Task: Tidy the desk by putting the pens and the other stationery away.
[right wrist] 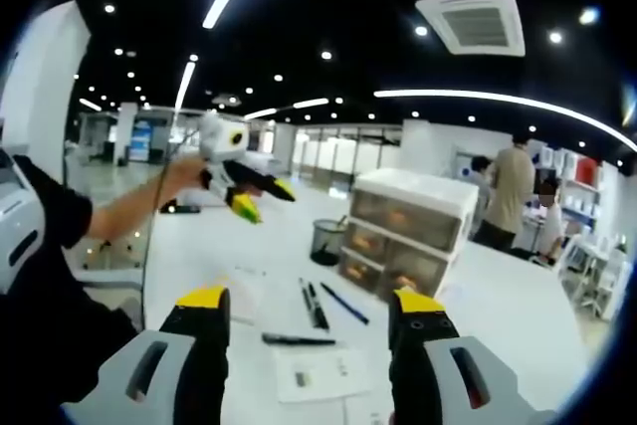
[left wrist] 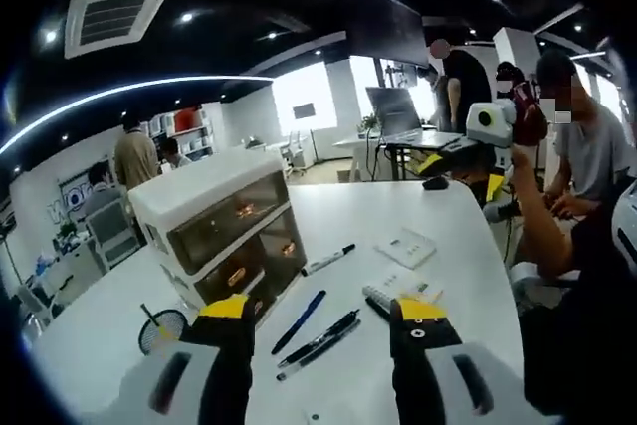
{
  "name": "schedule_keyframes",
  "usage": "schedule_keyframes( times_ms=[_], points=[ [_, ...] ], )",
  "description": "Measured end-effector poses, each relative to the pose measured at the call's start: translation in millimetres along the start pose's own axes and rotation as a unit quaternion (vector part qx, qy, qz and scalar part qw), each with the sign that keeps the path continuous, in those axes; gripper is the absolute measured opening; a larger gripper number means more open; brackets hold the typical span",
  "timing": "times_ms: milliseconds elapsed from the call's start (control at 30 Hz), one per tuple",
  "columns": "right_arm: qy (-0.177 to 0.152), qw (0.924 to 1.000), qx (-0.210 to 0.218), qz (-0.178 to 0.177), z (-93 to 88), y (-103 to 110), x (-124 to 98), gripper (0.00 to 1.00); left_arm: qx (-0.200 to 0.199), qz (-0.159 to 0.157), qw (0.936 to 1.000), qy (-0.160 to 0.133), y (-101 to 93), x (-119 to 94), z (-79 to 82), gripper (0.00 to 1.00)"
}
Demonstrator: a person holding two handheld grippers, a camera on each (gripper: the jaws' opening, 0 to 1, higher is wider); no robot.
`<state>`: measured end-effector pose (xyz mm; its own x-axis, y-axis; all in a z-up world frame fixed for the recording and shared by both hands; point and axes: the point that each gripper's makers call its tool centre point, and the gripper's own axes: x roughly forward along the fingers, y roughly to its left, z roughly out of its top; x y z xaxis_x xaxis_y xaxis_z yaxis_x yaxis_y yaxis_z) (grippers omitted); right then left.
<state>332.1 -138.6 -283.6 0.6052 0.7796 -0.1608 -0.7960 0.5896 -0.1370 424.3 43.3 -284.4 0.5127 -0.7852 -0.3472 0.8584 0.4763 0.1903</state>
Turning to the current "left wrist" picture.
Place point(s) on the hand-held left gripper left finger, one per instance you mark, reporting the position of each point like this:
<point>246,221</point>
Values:
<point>224,345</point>

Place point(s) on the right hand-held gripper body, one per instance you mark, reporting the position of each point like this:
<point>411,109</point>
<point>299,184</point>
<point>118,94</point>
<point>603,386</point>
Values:
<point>492,121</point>

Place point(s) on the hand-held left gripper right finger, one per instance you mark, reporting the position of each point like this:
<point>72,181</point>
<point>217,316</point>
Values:
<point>423,355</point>

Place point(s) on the blue pen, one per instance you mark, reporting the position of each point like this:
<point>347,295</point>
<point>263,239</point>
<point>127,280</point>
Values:
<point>298,321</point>

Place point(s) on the short black pen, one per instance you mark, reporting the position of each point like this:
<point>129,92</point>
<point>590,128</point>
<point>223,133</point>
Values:
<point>149,316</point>

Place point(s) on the slim black gel pen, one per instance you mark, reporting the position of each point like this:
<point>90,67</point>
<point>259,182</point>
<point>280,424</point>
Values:
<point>318,353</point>

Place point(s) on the black retractable pen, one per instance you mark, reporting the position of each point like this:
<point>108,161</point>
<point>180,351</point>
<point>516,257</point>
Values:
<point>321,338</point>

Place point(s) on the white marker pen black cap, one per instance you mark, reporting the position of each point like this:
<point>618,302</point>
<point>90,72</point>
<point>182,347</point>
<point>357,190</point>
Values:
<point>328,260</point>

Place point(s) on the white desk chair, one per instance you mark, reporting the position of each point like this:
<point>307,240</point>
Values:
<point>527,276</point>

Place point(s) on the white desk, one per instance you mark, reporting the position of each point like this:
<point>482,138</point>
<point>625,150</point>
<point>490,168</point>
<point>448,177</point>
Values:
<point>348,216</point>

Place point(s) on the person's right hand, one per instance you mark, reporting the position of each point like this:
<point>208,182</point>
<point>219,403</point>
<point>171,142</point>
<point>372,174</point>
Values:
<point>522,156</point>

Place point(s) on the black computer mouse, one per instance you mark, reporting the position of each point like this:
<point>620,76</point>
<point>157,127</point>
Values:
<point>436,183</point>

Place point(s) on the open grey laptop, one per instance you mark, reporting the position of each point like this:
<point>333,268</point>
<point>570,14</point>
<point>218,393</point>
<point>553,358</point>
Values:
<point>395,109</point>

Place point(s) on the black mesh pen holder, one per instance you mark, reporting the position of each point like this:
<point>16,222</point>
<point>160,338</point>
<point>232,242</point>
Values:
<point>149,340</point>

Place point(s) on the hanging black monitor screen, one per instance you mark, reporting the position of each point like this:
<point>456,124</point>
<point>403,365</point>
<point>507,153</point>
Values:
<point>383,27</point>

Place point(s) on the white chest device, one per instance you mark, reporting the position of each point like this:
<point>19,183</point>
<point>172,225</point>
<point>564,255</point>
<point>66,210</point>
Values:
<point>628,231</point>

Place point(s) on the beige plastic drawer cabinet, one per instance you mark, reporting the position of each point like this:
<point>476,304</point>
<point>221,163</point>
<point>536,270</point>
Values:
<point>199,196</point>

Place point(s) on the grey mesh office chair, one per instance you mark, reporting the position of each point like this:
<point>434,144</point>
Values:
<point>112,231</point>

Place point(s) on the person's upper body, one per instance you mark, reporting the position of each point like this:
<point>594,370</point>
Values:
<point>587,320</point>

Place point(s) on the small potted plant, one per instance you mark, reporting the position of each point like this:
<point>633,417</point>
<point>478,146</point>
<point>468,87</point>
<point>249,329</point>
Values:
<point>67,231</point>

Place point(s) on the red storage box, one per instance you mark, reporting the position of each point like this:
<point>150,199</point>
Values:
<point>189,119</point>

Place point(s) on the curved ceiling light strip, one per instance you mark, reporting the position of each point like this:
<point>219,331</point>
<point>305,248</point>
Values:
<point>149,84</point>

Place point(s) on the round ceiling spotlights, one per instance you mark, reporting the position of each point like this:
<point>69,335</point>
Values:
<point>186,17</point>

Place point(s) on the ceiling air conditioner vent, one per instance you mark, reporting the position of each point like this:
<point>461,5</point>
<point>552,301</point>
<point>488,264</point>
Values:
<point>119,17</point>

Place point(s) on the small dark wall screen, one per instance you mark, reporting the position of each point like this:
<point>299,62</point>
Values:
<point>303,110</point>

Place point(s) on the wall shelf with storage boxes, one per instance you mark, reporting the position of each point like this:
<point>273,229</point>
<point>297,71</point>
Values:
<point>194,141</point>

